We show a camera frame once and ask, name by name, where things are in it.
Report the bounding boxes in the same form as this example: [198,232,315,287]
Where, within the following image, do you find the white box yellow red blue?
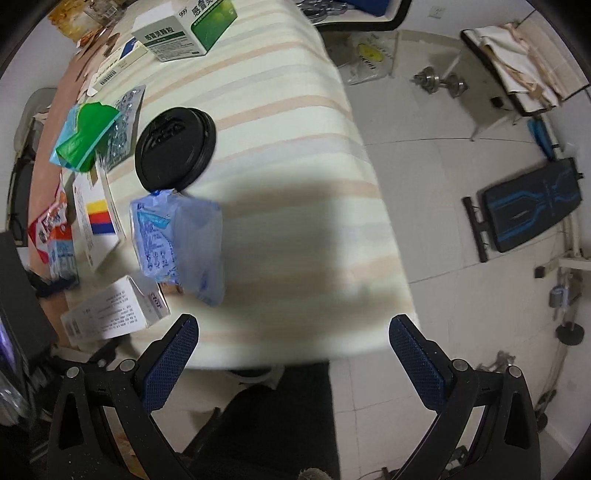
[72,164,125,273]

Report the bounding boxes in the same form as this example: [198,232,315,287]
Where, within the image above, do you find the silver pill blister pack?
[97,85,146,173]

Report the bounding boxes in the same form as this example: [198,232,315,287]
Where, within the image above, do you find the blue green plastic bag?
[49,102,121,173]

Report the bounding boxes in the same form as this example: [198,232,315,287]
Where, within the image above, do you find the white blue medicine box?
[86,37,148,97]

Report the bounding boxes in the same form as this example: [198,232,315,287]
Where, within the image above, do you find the green white medicine box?
[132,0,238,62]

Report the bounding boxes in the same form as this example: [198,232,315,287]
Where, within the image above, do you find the white text medicine box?
[61,272,170,346]

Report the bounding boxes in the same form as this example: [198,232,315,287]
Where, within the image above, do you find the clear blue plastic wrapper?
[129,190,225,307]

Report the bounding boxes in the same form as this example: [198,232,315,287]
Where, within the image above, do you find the blue small carton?
[47,223,78,283]

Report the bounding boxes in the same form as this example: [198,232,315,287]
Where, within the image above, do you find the striped cream tablecloth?
[96,1,415,369]

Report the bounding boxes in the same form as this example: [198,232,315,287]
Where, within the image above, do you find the red white snack packet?
[28,180,68,264]

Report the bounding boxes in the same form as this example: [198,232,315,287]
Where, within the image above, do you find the black plastic cup lid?
[134,107,216,193]

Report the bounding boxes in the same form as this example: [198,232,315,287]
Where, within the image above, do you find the terracotta brown tablecloth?
[26,27,113,228]

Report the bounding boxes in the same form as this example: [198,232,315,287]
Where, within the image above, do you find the metal dumbbell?
[412,66,469,98]

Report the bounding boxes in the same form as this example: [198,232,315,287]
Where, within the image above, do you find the clear plastic bag yellow print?
[346,31,400,85]

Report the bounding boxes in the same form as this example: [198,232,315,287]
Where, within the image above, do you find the orange snack bag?
[47,0,102,43]

